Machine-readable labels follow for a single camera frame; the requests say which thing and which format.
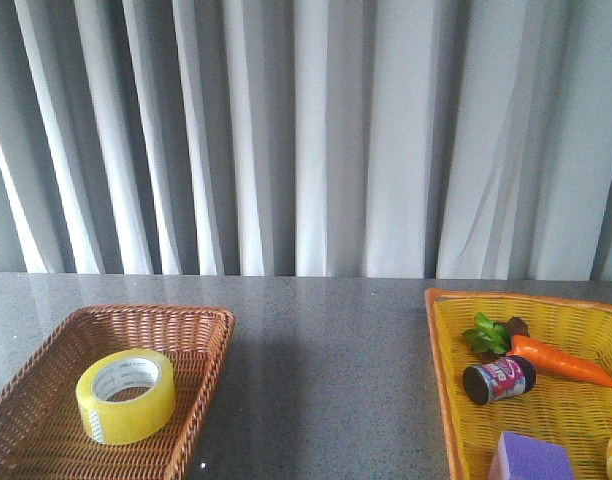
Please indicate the yellow tape roll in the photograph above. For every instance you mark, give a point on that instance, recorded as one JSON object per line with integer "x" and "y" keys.
{"x": 126, "y": 396}

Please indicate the white pleated curtain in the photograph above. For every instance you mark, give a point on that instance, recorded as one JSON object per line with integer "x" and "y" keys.
{"x": 404, "y": 139}

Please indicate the orange toy carrot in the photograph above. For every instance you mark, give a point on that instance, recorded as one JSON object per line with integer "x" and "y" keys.
{"x": 497, "y": 339}

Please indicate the small purple labelled can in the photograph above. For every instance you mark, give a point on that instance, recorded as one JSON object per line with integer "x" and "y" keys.
{"x": 504, "y": 378}

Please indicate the yellow plastic basket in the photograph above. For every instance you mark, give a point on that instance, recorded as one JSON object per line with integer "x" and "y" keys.
{"x": 575, "y": 415}

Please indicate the purple sponge block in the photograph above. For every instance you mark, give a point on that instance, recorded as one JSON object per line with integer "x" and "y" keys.
{"x": 522, "y": 457}

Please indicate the brown wicker basket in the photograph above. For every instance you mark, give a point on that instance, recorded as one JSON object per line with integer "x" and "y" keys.
{"x": 41, "y": 432}

